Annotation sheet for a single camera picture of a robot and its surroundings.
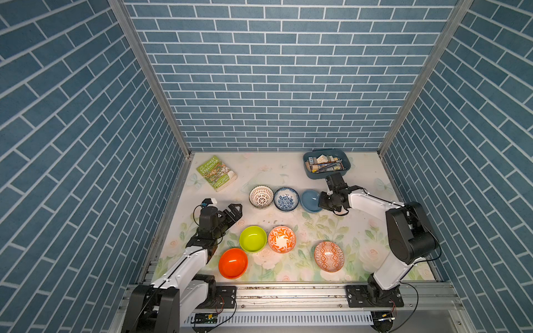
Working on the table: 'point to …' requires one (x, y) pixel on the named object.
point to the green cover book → (216, 173)
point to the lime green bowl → (252, 238)
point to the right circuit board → (382, 320)
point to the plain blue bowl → (309, 201)
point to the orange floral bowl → (282, 239)
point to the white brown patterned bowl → (261, 196)
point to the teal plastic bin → (339, 153)
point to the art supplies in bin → (324, 163)
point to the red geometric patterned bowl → (329, 256)
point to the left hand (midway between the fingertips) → (241, 210)
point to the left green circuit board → (205, 318)
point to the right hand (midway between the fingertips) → (321, 203)
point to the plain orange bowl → (233, 263)
